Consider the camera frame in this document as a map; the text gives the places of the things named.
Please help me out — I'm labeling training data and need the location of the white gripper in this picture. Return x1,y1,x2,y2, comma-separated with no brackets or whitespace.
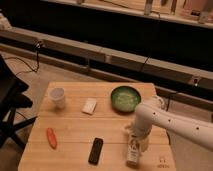
125,123,151,152

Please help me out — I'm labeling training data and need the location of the white plastic bottle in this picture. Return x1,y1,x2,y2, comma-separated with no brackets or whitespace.
126,135,140,167

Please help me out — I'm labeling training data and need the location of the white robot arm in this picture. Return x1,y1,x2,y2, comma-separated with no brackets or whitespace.
126,96,213,151

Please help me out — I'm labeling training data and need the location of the green ceramic bowl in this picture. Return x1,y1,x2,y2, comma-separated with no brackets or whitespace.
111,86,141,113

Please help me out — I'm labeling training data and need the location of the black remote control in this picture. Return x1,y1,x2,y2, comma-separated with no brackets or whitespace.
88,138,104,165

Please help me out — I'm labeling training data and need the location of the white rectangular sponge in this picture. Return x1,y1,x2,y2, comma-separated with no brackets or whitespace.
82,98,97,115

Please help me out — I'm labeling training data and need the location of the orange carrot toy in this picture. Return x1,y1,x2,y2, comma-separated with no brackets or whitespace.
46,128,57,149

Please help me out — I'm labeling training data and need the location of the black office chair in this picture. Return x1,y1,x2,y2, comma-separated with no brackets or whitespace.
0,54,36,149

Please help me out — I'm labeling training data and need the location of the black cable on floor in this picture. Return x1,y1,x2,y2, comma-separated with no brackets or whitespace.
3,40,44,76

